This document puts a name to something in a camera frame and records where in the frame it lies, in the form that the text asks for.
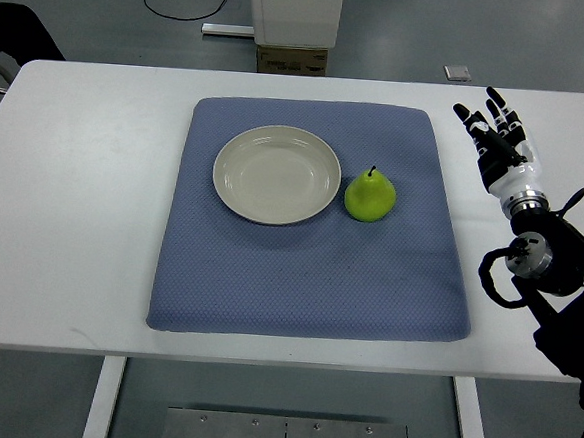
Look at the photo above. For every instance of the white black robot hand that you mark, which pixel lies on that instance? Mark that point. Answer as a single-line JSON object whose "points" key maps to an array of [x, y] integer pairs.
{"points": [[507, 160]]}

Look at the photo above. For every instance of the green pear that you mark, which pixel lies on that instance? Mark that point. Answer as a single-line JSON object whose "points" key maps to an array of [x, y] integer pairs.
{"points": [[370, 196]]}

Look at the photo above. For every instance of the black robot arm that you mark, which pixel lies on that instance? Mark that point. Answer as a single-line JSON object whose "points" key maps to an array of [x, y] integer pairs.
{"points": [[542, 269]]}

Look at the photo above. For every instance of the small grey floor plate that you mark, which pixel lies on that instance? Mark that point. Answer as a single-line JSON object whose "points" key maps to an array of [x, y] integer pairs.
{"points": [[457, 73]]}

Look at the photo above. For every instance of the beige round plate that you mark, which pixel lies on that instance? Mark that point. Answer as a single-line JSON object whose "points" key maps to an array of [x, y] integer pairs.
{"points": [[276, 175]]}

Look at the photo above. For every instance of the blue textured mat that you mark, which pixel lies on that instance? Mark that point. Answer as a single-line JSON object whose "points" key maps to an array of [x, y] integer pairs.
{"points": [[330, 276]]}

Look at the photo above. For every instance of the brown cardboard box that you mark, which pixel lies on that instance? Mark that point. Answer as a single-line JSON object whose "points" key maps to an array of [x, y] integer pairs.
{"points": [[291, 61]]}

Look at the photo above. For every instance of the white right table leg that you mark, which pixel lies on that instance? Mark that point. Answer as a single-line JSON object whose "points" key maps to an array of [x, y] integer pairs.
{"points": [[468, 409]]}

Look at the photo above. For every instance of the white table leg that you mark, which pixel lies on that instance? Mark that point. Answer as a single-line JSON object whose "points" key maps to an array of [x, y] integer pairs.
{"points": [[105, 397], [468, 409]]}

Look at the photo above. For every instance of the white machine column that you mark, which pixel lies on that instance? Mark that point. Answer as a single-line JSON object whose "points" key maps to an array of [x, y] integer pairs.
{"points": [[308, 24]]}

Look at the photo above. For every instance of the white left table leg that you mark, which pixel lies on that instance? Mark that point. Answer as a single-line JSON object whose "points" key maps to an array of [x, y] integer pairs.
{"points": [[105, 397]]}

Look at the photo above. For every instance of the black chair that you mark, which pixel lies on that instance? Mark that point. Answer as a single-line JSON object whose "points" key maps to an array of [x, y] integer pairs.
{"points": [[24, 37]]}

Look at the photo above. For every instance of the silver aluminium rail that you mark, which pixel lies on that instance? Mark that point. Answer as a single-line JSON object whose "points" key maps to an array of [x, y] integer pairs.
{"points": [[227, 30]]}

